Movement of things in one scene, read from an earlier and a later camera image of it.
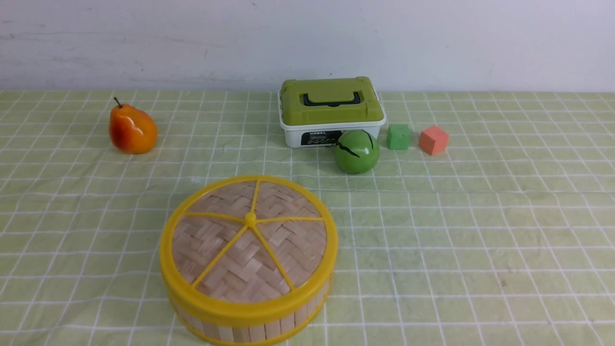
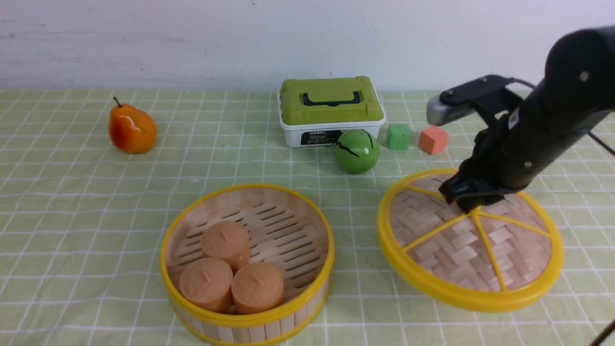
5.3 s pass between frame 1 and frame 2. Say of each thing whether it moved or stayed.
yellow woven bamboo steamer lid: moved
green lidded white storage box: stayed
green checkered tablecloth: stayed
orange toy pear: stayed
